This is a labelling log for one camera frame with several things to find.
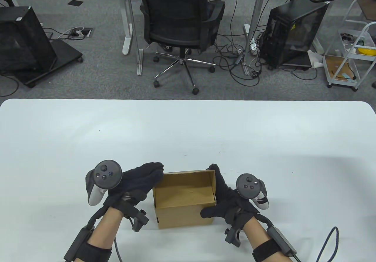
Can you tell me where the white utility cart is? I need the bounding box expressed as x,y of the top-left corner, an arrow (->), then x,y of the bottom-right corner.
323,0 -> 376,92

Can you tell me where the floor outlet box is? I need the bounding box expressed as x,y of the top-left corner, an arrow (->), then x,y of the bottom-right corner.
66,28 -> 94,40

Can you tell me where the dark braided cable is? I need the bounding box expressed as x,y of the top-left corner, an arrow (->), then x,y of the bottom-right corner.
113,236 -> 122,262
289,227 -> 339,262

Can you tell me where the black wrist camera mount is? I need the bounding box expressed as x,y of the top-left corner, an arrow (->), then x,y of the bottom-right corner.
123,208 -> 150,232
225,212 -> 244,247

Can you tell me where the grey forearm sensor box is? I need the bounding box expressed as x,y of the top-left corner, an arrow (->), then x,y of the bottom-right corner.
64,227 -> 95,261
267,226 -> 298,256

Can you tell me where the black forearm strap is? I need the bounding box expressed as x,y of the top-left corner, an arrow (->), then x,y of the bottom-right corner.
75,241 -> 113,262
252,240 -> 282,262

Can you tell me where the brown cardboard mailer box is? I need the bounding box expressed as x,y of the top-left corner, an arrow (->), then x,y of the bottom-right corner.
152,170 -> 218,229

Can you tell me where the brown wooden board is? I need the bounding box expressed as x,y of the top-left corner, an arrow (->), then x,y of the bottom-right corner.
354,0 -> 376,21

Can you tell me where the white crumpled paper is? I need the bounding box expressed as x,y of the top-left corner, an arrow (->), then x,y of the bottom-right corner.
308,50 -> 325,68

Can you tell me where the white desk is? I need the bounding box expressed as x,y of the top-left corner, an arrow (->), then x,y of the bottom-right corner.
91,0 -> 279,55

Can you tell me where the black glass computer tower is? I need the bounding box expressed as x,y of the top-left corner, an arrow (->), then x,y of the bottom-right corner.
258,1 -> 330,70

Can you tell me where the person's left hand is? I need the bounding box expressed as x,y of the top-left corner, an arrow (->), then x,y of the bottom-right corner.
103,162 -> 164,215

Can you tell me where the black rolling platform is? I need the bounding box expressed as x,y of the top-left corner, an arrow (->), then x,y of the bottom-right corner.
12,39 -> 83,88

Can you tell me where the person's right hand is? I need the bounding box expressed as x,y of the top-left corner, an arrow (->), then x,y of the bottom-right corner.
200,164 -> 260,224

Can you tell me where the tangle of black floor cables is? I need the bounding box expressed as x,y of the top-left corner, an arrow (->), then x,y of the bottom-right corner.
213,24 -> 318,86

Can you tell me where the person's left forearm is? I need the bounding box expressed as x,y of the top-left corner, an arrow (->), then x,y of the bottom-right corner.
72,206 -> 124,262

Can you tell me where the black mesh office chair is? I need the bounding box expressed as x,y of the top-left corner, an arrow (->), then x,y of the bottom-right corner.
132,0 -> 226,95

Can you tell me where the grey white handheld controller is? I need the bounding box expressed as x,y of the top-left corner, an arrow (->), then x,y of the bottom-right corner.
236,173 -> 269,210
85,160 -> 122,206

